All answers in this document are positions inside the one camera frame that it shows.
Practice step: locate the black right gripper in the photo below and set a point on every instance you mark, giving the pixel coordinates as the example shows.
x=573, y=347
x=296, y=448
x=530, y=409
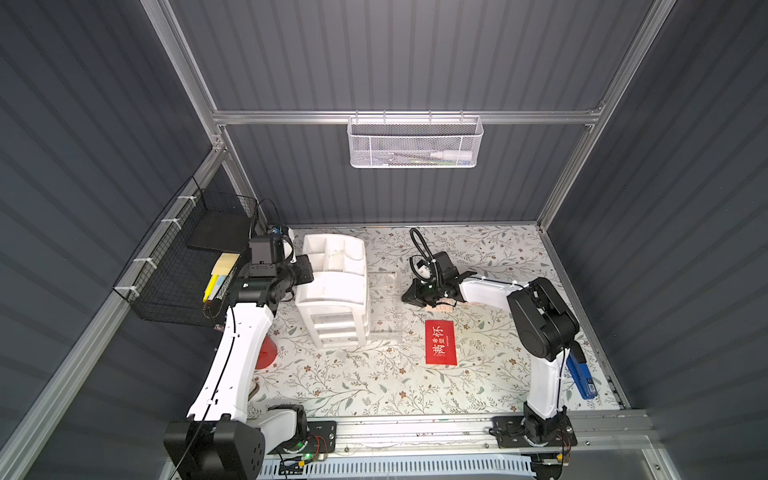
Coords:
x=429, y=294

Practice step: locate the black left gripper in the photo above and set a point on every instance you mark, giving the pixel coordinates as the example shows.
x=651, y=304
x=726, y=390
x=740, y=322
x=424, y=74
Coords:
x=302, y=269

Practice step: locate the red chinese text postcard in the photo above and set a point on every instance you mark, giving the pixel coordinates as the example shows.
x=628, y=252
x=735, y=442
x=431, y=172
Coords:
x=440, y=343

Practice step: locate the clear plastic drawer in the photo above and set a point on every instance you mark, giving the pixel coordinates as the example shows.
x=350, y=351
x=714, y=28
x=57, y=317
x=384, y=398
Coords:
x=385, y=310

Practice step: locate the white desk drawer organizer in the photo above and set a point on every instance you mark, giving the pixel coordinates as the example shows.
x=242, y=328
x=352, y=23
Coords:
x=334, y=305

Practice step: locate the beige good luck postcard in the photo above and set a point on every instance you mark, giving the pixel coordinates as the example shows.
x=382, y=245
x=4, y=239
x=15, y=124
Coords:
x=442, y=305

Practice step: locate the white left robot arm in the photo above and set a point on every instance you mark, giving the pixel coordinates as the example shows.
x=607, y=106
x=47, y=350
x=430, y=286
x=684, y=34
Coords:
x=215, y=440

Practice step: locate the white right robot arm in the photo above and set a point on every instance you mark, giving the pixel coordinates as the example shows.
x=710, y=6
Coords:
x=544, y=323

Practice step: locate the yellow sticky notes pad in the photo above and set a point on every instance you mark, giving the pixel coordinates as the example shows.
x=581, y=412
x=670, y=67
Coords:
x=224, y=264

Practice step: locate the red pencil cup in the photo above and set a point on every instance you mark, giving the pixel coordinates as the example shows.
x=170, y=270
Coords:
x=267, y=355

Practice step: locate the black notebook in basket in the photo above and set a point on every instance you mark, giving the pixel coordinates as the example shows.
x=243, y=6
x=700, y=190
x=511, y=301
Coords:
x=221, y=232

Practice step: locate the white marker in basket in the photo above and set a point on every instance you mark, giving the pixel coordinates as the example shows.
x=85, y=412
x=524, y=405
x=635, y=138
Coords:
x=453, y=156

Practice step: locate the blue stapler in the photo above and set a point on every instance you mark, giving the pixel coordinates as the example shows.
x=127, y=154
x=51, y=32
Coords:
x=579, y=370

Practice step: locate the black wire wall basket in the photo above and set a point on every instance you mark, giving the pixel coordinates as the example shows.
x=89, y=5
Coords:
x=165, y=281

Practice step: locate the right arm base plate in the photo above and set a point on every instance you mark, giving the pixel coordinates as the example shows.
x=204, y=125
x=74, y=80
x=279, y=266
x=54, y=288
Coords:
x=518, y=431

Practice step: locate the white wire mesh basket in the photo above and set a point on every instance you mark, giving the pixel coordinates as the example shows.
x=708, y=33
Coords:
x=402, y=143

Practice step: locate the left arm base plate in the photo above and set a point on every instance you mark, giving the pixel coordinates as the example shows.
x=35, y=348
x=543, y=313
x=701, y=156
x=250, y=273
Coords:
x=321, y=437

